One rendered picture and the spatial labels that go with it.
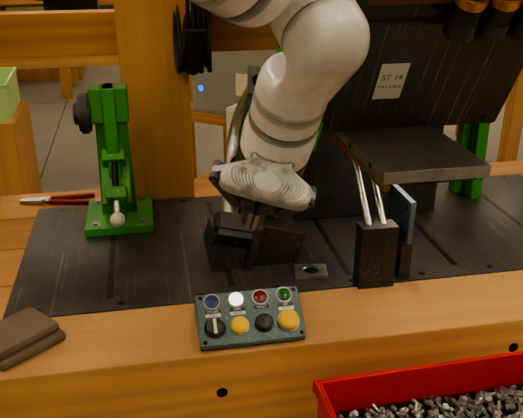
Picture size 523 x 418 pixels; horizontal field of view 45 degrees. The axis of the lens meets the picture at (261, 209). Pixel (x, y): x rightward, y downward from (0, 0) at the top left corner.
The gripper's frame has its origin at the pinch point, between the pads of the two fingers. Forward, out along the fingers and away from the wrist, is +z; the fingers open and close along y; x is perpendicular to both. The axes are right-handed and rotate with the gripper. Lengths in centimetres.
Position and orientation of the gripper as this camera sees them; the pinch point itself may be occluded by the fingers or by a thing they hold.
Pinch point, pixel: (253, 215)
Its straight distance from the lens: 77.5
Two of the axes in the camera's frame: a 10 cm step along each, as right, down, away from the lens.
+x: -2.0, 8.1, -5.5
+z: -1.7, 5.2, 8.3
